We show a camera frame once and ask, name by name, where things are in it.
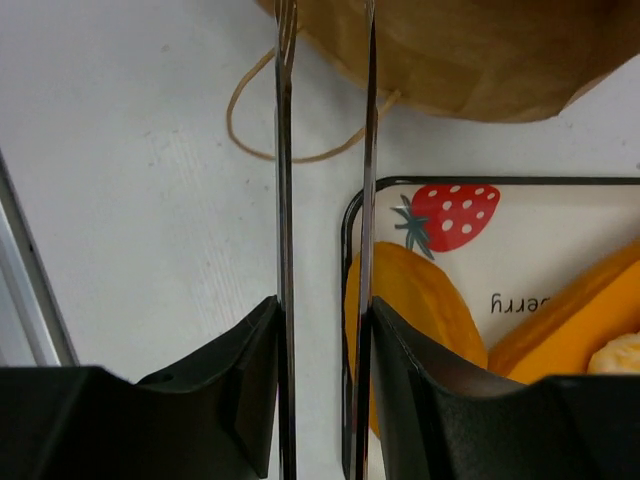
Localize twisted striped fake pastry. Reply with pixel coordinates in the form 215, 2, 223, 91
587, 333, 640, 374

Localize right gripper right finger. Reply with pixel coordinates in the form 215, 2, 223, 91
372, 298, 639, 479

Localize strawberry print tray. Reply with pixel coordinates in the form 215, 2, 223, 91
369, 177, 639, 479

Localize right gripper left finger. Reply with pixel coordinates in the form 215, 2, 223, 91
1, 297, 278, 479

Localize orange fake baguette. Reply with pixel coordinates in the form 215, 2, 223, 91
488, 240, 639, 384

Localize brown paper bag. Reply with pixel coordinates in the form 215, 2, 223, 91
225, 0, 640, 164

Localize oval orange fake loaf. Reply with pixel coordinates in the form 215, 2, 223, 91
343, 240, 489, 434

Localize aluminium frame rail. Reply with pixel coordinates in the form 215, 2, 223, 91
1, 162, 79, 366

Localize metal tongs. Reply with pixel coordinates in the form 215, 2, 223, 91
273, 1, 369, 479

